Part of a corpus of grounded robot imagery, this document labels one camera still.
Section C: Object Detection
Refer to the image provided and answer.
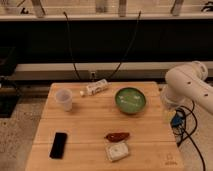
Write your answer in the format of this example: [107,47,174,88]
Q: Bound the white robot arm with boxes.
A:
[160,61,213,124]

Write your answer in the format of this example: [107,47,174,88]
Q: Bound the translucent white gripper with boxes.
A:
[160,87,183,124]

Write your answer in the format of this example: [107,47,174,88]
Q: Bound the black floor cable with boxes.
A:
[173,99,208,171]

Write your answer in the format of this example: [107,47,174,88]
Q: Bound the white lying bottle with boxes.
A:
[80,79,108,97]

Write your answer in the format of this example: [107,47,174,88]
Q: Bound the black hanging cable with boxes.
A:
[62,11,82,81]
[107,10,142,80]

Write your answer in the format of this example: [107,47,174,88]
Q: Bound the white wall outlet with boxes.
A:
[89,71,97,81]

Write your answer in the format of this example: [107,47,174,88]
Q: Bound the left black hanging cable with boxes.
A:
[62,11,82,81]

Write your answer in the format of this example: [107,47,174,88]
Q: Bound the white square box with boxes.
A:
[106,142,130,162]

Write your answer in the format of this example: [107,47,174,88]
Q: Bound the black smartphone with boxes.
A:
[49,132,67,159]

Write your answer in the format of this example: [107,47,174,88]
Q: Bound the green bowl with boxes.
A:
[115,87,146,115]

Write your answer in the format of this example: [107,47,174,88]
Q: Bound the right black hanging cable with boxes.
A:
[107,10,142,80]

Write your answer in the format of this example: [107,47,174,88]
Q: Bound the black equipment at left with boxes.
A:
[0,46,20,118]

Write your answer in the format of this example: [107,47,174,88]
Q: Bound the clear plastic cup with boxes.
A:
[55,89,72,111]

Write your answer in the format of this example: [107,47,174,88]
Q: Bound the blue connector box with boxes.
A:
[170,111,185,127]

